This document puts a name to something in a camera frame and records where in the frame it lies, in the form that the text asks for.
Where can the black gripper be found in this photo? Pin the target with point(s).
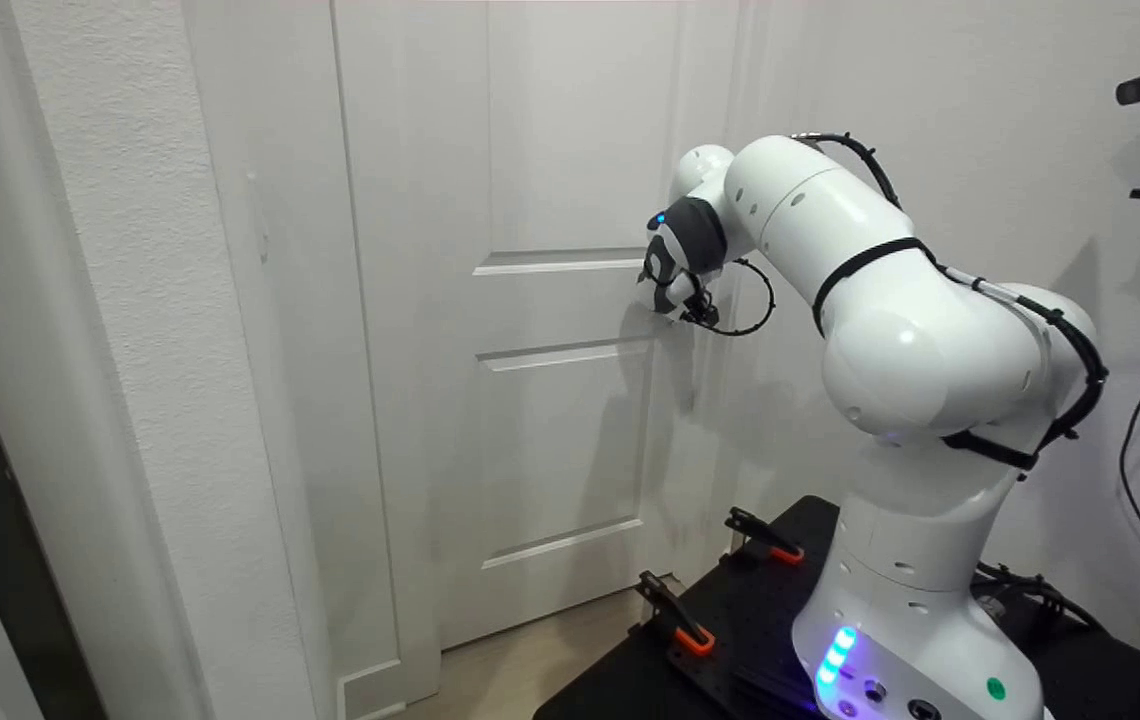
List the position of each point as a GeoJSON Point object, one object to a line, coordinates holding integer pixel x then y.
{"type": "Point", "coordinates": [666, 276]}

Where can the white panel door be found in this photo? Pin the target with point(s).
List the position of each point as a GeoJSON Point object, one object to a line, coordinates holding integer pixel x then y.
{"type": "Point", "coordinates": [506, 165]}

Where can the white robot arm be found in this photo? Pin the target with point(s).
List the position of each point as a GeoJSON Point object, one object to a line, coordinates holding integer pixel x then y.
{"type": "Point", "coordinates": [959, 382]}

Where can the black orange clamp far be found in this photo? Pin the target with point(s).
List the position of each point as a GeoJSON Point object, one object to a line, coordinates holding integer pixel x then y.
{"type": "Point", "coordinates": [779, 544]}

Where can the black orange clamp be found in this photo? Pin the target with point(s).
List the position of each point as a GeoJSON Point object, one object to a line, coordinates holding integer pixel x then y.
{"type": "Point", "coordinates": [779, 544]}
{"type": "Point", "coordinates": [683, 626]}

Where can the black orange clamp near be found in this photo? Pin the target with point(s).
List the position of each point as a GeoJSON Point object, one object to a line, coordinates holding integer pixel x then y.
{"type": "Point", "coordinates": [683, 626]}

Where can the black base platform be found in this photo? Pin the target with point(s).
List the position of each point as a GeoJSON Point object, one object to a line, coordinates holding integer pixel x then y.
{"type": "Point", "coordinates": [752, 673]}

